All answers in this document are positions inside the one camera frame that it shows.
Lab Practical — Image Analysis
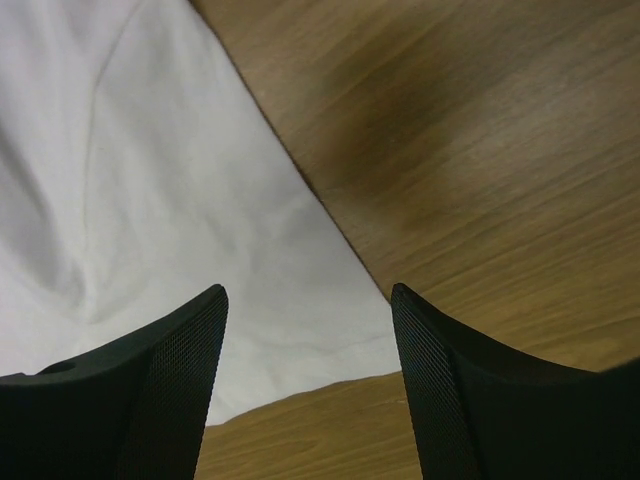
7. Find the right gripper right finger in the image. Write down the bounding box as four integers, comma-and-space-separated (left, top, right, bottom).
391, 284, 639, 479

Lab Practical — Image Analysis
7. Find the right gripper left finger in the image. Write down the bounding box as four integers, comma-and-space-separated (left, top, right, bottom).
1, 285, 229, 479

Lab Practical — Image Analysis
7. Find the white t-shirt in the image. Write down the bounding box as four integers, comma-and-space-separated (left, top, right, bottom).
1, 1, 400, 425

